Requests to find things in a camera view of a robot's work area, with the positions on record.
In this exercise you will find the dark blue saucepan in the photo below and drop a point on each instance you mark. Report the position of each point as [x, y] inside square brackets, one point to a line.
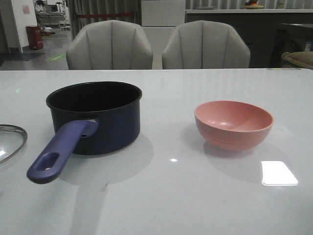
[92, 118]

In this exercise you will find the pink bowl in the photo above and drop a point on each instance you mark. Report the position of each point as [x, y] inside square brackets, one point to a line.
[233, 125]

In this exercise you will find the glass lid with blue knob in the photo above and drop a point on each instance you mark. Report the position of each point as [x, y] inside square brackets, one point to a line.
[12, 139]

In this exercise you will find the right beige chair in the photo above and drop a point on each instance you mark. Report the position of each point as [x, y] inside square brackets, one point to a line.
[205, 45]

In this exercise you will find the beige chair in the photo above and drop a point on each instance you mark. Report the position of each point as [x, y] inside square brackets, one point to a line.
[205, 45]
[110, 45]

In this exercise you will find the left beige chair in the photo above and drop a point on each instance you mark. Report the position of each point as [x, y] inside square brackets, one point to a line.
[110, 45]

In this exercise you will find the white cabinet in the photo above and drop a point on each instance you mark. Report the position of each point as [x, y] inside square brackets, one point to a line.
[159, 18]

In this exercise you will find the dark counter with white top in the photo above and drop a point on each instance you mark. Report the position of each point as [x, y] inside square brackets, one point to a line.
[259, 29]

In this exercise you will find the fruit plate on counter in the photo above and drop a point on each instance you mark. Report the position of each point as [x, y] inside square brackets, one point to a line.
[252, 4]

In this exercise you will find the red trash bin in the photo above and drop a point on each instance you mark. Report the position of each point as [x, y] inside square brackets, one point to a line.
[34, 37]

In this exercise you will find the dark blue floor mat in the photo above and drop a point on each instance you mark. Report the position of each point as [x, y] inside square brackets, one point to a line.
[20, 56]

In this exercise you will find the tan cushion at right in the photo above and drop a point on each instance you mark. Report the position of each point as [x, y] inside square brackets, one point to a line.
[301, 59]

